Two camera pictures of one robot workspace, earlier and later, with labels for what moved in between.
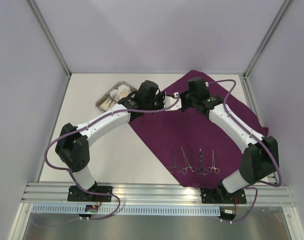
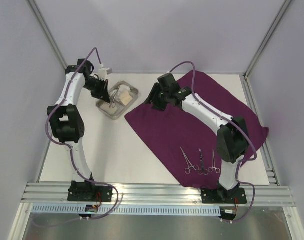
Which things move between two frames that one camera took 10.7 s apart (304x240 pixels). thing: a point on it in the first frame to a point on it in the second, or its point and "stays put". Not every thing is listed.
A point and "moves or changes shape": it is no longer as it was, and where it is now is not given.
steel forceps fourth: x=209 y=169 stays put
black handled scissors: x=201 y=170 stays put
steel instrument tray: x=110 y=100 stays put
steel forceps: x=170 y=169 to x=113 y=102
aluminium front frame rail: x=56 y=194 stays put
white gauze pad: x=124 y=88 stays put
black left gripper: x=160 y=96 to x=103 y=93
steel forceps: x=184 y=170 moves or changes shape
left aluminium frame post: x=46 y=31 stays put
